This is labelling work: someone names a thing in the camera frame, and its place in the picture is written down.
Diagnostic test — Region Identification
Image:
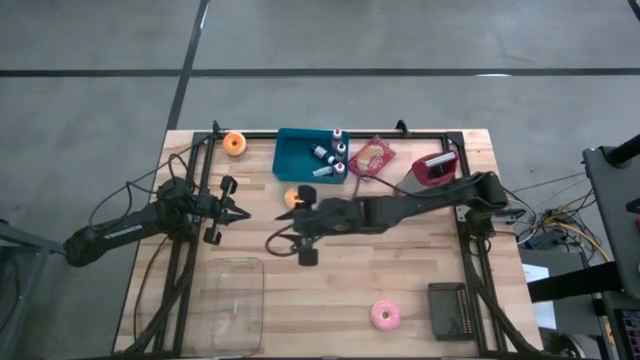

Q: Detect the grey equipment cart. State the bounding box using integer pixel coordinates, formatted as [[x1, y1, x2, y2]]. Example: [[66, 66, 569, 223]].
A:
[[582, 133, 640, 301]]

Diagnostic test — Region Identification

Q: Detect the pink sprinkled toy donut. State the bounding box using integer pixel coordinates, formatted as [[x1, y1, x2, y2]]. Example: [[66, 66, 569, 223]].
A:
[[370, 299, 402, 332]]

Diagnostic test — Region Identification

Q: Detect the clear plastic container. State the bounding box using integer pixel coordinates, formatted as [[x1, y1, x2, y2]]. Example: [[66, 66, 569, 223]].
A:
[[207, 256, 266, 357]]

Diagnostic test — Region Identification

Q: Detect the blue crate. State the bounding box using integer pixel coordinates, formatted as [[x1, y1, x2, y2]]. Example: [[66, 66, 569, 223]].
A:
[[619, 308, 640, 360]]

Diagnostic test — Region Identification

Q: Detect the blue plastic bin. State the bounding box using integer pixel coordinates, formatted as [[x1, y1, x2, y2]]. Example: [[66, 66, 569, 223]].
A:
[[272, 127, 350, 185]]

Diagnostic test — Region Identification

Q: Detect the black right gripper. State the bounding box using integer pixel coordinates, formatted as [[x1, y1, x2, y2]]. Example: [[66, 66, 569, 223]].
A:
[[273, 183, 364, 268]]

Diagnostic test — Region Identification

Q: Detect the bundle of floor cables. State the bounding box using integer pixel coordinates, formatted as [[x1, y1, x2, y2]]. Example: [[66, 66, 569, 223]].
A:
[[492, 169, 612, 264]]

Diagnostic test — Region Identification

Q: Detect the black bar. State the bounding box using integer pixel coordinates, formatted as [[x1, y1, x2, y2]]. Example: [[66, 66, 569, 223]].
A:
[[527, 260, 626, 304]]

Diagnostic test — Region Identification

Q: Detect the black perforated tray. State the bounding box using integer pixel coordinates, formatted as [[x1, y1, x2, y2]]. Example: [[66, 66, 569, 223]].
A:
[[427, 282, 475, 342]]

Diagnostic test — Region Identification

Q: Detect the red snack packet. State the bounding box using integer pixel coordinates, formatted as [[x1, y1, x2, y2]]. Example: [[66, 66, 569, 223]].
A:
[[348, 134, 397, 177]]

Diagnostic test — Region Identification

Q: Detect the grey metal stand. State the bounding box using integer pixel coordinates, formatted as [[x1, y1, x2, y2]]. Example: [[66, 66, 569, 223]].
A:
[[0, 218, 81, 360]]

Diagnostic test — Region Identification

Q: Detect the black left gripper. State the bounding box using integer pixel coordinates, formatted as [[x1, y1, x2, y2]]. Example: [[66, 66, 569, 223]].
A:
[[169, 174, 252, 246]]

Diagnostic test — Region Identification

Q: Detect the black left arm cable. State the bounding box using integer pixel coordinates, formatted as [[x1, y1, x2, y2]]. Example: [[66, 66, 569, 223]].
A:
[[89, 132, 221, 231]]

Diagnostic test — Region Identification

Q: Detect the white paper sheet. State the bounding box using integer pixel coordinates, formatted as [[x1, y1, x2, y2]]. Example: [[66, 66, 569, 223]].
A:
[[521, 263, 557, 331]]

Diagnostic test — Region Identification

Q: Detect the black aluminium table frame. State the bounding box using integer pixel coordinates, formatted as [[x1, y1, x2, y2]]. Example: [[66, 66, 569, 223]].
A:
[[119, 119, 544, 359]]

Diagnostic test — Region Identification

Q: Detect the red-topped metal box grater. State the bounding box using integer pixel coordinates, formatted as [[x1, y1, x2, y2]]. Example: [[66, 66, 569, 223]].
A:
[[394, 151, 459, 197]]

